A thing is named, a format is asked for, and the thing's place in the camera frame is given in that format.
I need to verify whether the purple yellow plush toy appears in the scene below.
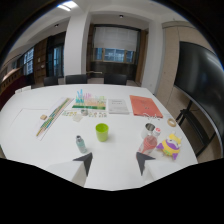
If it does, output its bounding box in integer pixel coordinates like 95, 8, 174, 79
156, 132, 183, 161

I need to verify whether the colorful sticker sheet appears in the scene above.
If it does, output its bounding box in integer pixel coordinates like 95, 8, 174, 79
61, 109, 108, 119

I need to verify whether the ceiling light panel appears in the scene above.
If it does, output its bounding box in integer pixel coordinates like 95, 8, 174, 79
56, 0, 79, 13

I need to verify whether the black office chair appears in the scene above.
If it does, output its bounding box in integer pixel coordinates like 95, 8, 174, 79
103, 72, 129, 86
43, 75, 60, 87
64, 73, 89, 85

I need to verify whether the white window blind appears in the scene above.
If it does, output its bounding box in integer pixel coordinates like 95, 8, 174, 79
92, 26, 139, 52

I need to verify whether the green plastic cup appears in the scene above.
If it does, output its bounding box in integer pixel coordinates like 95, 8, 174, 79
95, 122, 110, 143

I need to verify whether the long colorful strip board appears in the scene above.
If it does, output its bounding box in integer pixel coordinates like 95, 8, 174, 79
35, 96, 75, 141

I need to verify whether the roll of tape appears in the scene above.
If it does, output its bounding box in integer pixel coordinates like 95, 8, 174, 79
166, 117, 178, 128

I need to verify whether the small clear spray bottle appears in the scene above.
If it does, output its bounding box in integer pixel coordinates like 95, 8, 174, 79
75, 134, 88, 154

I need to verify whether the metal tin can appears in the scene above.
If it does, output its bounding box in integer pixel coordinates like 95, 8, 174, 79
141, 122, 156, 140

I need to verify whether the small white square card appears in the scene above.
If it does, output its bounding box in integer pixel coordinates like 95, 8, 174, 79
72, 114, 84, 123

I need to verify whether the wooden bookshelf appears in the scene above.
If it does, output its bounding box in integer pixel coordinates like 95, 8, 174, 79
33, 37, 49, 85

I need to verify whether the orange folder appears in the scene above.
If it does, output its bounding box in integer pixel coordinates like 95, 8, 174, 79
129, 94, 164, 119

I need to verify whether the white booklet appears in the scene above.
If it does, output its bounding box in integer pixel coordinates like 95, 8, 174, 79
107, 98, 130, 116

